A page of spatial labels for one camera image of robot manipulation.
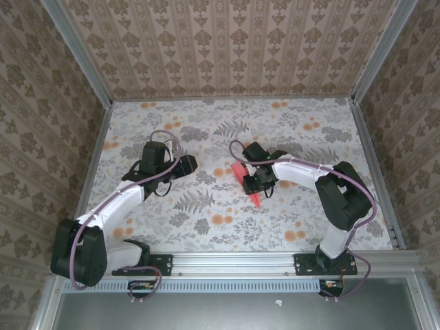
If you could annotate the pink paper sheet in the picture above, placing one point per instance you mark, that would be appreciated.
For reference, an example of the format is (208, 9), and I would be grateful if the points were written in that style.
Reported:
(239, 170)

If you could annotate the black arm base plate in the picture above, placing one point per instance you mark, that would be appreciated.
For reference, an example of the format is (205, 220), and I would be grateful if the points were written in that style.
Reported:
(302, 264)
(165, 264)

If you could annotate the small white paper scrap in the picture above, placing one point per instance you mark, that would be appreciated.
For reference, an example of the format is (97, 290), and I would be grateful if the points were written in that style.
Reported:
(278, 302)

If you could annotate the aluminium corner post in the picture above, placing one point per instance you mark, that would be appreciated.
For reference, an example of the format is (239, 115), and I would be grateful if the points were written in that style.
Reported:
(382, 51)
(79, 51)

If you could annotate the aluminium mounting rail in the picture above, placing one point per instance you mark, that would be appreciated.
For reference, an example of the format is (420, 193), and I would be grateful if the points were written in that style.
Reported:
(233, 263)

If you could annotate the floral printed tablecloth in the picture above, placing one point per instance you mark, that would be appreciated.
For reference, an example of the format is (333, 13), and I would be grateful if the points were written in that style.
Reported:
(240, 233)

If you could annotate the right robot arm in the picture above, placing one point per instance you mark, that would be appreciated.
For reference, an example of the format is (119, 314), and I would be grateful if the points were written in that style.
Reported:
(343, 203)

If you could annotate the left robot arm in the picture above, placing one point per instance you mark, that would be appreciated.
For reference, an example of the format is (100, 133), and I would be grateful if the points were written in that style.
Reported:
(86, 261)

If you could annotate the aluminium side rail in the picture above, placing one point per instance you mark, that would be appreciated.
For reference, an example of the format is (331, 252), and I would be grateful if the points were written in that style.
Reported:
(96, 154)
(365, 137)

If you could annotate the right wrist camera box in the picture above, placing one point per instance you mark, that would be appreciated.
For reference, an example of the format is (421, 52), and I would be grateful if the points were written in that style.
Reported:
(248, 165)

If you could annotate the grey metal panel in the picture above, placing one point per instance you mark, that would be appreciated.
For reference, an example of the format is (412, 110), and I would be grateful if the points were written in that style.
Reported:
(223, 313)

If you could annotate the thin aluminium rear rail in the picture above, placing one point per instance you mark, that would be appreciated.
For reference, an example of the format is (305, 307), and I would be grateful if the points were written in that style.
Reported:
(233, 99)

